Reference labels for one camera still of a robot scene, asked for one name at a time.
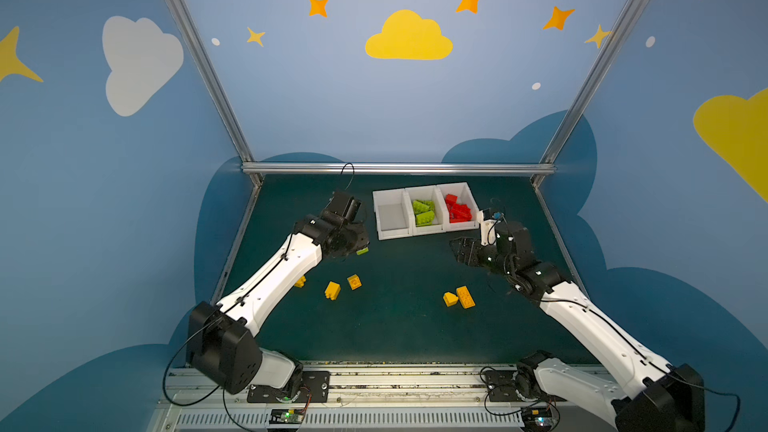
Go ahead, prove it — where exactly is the yellow sloped lego brick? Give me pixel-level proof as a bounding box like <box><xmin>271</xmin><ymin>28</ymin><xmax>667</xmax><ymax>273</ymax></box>
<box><xmin>442</xmin><ymin>292</ymin><xmax>459</xmax><ymax>307</ymax></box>
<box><xmin>348</xmin><ymin>275</ymin><xmax>362</xmax><ymax>290</ymax></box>

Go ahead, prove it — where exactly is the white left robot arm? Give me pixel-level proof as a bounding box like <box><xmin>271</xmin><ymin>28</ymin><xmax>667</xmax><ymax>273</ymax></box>
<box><xmin>185</xmin><ymin>190</ymin><xmax>370</xmax><ymax>399</ymax></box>

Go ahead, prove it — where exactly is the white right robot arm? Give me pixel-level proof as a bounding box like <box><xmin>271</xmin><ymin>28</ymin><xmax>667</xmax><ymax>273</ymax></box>
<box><xmin>450</xmin><ymin>219</ymin><xmax>706</xmax><ymax>431</ymax></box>

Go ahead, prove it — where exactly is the white left bin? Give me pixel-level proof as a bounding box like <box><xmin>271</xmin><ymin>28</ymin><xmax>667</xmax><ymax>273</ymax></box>
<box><xmin>372</xmin><ymin>189</ymin><xmax>411</xmax><ymax>241</ymax></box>

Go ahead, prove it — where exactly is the white middle bin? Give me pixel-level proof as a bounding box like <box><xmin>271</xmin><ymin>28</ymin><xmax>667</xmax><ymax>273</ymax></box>
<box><xmin>405</xmin><ymin>185</ymin><xmax>448</xmax><ymax>236</ymax></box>

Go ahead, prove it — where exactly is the right controller board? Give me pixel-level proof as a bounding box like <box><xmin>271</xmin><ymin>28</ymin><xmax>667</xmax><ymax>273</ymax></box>
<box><xmin>521</xmin><ymin>408</ymin><xmax>557</xmax><ymax>432</ymax></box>

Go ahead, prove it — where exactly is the controller board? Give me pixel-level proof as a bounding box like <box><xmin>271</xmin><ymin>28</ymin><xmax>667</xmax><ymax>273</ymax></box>
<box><xmin>269</xmin><ymin>409</ymin><xmax>305</xmax><ymax>426</ymax></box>
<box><xmin>521</xmin><ymin>408</ymin><xmax>557</xmax><ymax>432</ymax></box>

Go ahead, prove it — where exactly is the left controller board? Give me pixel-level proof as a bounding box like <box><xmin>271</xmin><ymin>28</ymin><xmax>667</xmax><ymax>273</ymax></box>
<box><xmin>269</xmin><ymin>409</ymin><xmax>305</xmax><ymax>426</ymax></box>

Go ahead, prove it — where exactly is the aluminium back rail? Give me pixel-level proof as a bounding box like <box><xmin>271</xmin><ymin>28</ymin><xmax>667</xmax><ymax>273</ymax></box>
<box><xmin>241</xmin><ymin>162</ymin><xmax>556</xmax><ymax>176</ymax></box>

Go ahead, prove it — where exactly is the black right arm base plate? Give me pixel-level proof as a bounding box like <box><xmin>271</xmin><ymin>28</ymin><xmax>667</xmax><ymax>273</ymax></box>
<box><xmin>480</xmin><ymin>367</ymin><xmax>525</xmax><ymax>402</ymax></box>

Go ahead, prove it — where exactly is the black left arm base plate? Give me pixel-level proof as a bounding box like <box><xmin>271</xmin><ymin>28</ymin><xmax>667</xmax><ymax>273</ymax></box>
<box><xmin>247</xmin><ymin>370</ymin><xmax>331</xmax><ymax>404</ymax></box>

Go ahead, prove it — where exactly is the aluminium front rail base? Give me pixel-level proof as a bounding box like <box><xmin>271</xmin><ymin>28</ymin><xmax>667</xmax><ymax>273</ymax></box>
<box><xmin>148</xmin><ymin>362</ymin><xmax>614</xmax><ymax>431</ymax></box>

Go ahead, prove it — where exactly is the aluminium right corner post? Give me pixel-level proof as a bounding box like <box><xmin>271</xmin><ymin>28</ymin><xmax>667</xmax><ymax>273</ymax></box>
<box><xmin>531</xmin><ymin>0</ymin><xmax>650</xmax><ymax>190</ymax></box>

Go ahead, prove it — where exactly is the aluminium corner post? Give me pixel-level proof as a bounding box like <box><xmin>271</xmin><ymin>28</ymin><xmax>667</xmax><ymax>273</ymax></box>
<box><xmin>531</xmin><ymin>0</ymin><xmax>650</xmax><ymax>190</ymax></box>
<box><xmin>164</xmin><ymin>0</ymin><xmax>253</xmax><ymax>164</ymax></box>

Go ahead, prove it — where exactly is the aluminium left corner post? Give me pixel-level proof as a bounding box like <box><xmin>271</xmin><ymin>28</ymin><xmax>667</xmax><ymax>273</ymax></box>
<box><xmin>164</xmin><ymin>0</ymin><xmax>253</xmax><ymax>164</ymax></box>

